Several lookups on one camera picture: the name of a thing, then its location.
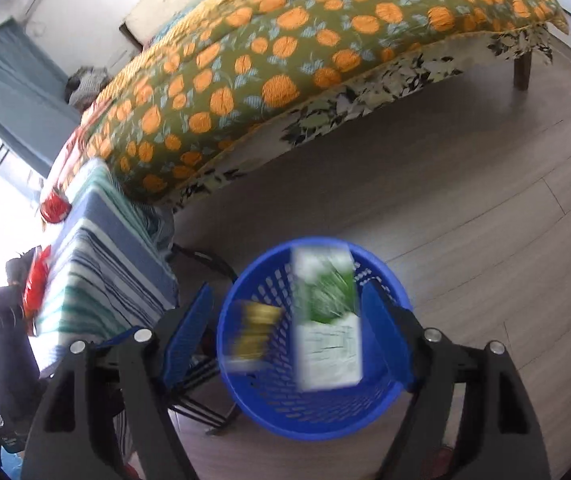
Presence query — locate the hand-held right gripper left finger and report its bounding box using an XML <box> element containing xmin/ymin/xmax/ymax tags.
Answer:
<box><xmin>20</xmin><ymin>282</ymin><xmax>215</xmax><ymax>480</ymax></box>

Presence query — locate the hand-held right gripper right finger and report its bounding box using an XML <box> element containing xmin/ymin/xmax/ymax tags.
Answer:
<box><xmin>364</xmin><ymin>279</ymin><xmax>552</xmax><ymax>480</ymax></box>

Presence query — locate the green and white carton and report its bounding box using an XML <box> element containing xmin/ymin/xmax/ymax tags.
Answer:
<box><xmin>290</xmin><ymin>246</ymin><xmax>363</xmax><ymax>391</ymax></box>

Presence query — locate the gold snack packet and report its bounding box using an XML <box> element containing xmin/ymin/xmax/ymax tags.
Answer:
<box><xmin>228</xmin><ymin>300</ymin><xmax>284</xmax><ymax>368</ymax></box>

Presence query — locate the blue plastic basket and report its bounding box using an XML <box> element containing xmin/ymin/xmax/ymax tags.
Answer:
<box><xmin>216</xmin><ymin>236</ymin><xmax>415</xmax><ymax>436</ymax></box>

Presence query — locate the blue striped blanket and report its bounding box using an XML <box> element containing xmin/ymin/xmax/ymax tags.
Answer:
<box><xmin>30</xmin><ymin>157</ymin><xmax>181</xmax><ymax>356</ymax></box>

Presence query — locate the orange plastic bag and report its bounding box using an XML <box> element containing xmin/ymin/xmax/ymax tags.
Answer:
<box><xmin>22</xmin><ymin>245</ymin><xmax>54</xmax><ymax>321</ymax></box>

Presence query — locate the dark cloth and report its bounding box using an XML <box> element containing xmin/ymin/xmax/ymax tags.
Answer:
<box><xmin>0</xmin><ymin>257</ymin><xmax>49</xmax><ymax>421</ymax></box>

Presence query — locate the pink striped folded sheet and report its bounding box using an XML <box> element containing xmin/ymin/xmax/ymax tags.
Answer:
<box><xmin>48</xmin><ymin>97</ymin><xmax>116</xmax><ymax>196</ymax></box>

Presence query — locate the floral bed sheet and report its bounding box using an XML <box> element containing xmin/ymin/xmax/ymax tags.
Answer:
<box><xmin>173</xmin><ymin>25</ymin><xmax>553</xmax><ymax>211</ymax></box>

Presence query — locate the pile of clothes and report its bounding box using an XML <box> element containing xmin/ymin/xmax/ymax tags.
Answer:
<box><xmin>64</xmin><ymin>66</ymin><xmax>111</xmax><ymax>108</ymax></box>

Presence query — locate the orange print quilt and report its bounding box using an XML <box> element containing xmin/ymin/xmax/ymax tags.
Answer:
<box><xmin>83</xmin><ymin>0</ymin><xmax>569</xmax><ymax>206</ymax></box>

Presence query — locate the wooden bed leg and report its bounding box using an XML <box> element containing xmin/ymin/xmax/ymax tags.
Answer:
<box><xmin>513</xmin><ymin>52</ymin><xmax>533</xmax><ymax>92</ymax></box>

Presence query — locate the grey-blue curtain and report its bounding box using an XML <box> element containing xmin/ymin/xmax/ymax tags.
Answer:
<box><xmin>0</xmin><ymin>17</ymin><xmax>84</xmax><ymax>178</ymax></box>

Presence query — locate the cream headboard cushion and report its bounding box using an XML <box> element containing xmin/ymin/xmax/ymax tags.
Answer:
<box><xmin>128</xmin><ymin>0</ymin><xmax>271</xmax><ymax>43</ymax></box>

